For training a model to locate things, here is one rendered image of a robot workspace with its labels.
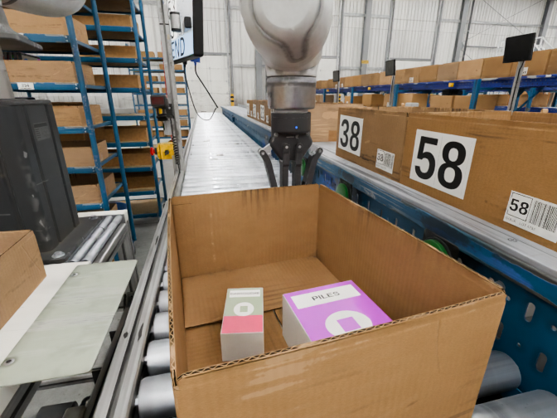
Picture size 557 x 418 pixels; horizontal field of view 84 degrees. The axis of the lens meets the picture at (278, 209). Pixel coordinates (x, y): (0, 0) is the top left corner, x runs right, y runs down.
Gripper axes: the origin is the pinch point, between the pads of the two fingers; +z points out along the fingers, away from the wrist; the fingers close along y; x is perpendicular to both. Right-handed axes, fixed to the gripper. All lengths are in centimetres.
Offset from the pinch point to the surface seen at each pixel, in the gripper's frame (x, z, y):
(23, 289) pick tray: 4.4, 8.3, 48.6
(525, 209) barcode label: 25.5, -7.4, -28.7
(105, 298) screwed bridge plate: 7.6, 10.3, 35.1
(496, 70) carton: -426, -64, -482
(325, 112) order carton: -82, -16, -39
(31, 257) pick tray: -0.4, 4.8, 48.6
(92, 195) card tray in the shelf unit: -119, 27, 77
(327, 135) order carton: -82, -5, -41
